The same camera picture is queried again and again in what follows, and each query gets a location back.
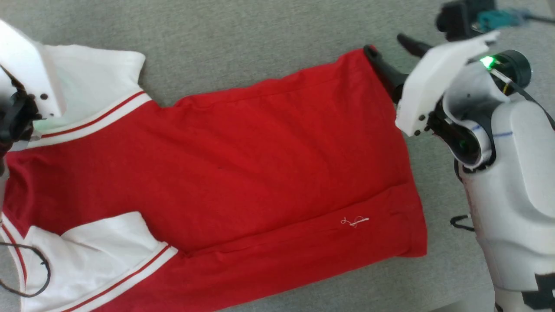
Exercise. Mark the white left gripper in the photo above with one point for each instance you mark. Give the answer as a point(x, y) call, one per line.
point(30, 65)

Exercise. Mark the red and white garment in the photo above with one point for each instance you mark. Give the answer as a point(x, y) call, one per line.
point(260, 164)

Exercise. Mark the teal and black device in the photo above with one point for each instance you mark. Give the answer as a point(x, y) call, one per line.
point(464, 17)

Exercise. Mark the white loose thread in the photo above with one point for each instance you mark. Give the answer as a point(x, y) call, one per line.
point(355, 222)

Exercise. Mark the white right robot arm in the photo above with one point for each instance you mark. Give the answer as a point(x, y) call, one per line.
point(516, 195)

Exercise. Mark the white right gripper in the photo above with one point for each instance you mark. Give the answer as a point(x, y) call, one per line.
point(433, 82)

